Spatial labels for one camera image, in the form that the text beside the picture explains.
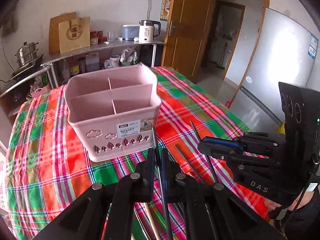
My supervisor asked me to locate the dark metal chopstick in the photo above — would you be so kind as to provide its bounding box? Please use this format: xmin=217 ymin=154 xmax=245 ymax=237
xmin=152 ymin=127 xmax=173 ymax=240

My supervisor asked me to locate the person's hand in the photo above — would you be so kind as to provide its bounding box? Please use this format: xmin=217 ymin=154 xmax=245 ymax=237
xmin=264 ymin=198 xmax=287 ymax=220

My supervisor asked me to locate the dark chopstick on table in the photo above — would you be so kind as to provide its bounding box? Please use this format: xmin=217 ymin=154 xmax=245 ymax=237
xmin=190 ymin=120 xmax=219 ymax=183

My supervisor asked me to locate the plaid tablecloth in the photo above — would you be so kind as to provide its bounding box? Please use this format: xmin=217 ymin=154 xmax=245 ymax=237
xmin=5 ymin=65 xmax=271 ymax=240

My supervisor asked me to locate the wooden chopstick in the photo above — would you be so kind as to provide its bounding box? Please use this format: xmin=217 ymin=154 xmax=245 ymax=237
xmin=143 ymin=203 xmax=161 ymax=240

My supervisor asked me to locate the white refrigerator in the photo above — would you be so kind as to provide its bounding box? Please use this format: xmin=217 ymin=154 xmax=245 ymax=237
xmin=229 ymin=8 xmax=319 ymax=132

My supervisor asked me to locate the pink plastic utensil basket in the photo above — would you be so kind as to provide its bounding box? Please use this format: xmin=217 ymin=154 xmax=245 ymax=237
xmin=65 ymin=64 xmax=162 ymax=163

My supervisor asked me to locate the wooden door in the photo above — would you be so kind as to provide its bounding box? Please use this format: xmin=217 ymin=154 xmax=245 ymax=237
xmin=162 ymin=0 xmax=216 ymax=82

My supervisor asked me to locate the pink woven basket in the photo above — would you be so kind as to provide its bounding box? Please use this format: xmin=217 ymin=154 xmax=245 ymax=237
xmin=30 ymin=83 xmax=52 ymax=98

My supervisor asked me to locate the white electric kettle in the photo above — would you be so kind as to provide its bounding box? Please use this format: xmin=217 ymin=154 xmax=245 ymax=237
xmin=138 ymin=20 xmax=161 ymax=42

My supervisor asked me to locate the blue plastic container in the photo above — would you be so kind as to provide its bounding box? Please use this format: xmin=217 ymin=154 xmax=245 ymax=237
xmin=121 ymin=24 xmax=140 ymax=41

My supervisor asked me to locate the induction cooker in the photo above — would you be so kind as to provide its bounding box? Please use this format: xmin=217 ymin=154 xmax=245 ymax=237
xmin=10 ymin=54 xmax=43 ymax=80

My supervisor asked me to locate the metal shelf table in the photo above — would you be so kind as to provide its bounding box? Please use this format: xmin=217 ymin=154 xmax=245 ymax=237
xmin=0 ymin=39 xmax=165 ymax=120

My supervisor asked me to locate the stainless steel steamer pot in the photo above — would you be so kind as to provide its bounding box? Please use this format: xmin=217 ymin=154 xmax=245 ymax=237
xmin=15 ymin=42 xmax=39 ymax=68

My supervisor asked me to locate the wooden cutting board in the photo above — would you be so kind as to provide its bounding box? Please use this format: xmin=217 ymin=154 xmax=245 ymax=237
xmin=48 ymin=12 xmax=76 ymax=54

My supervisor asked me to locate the red jar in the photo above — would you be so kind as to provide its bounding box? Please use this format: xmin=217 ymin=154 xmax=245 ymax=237
xmin=90 ymin=31 xmax=99 ymax=45

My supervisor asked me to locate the brown paper bag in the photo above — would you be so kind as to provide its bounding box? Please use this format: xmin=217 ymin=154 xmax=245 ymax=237
xmin=59 ymin=17 xmax=91 ymax=54

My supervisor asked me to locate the black camera box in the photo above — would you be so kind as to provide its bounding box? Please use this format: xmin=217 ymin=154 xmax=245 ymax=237
xmin=278 ymin=82 xmax=319 ymax=164

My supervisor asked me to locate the wall poster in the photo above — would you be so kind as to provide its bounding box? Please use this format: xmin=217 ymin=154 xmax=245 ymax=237
xmin=160 ymin=0 xmax=171 ymax=21

